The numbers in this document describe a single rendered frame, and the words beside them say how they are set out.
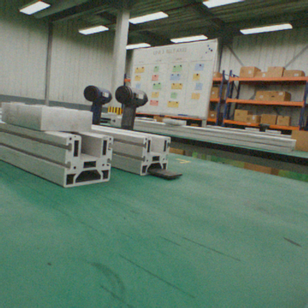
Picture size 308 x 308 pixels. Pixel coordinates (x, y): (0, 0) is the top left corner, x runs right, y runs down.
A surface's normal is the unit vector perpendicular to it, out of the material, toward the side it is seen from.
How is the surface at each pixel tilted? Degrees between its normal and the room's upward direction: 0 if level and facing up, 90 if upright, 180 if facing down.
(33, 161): 90
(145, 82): 90
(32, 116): 90
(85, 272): 0
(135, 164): 90
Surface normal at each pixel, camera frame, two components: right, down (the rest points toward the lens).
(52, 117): 0.78, 0.17
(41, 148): -0.62, 0.04
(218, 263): 0.11, -0.98
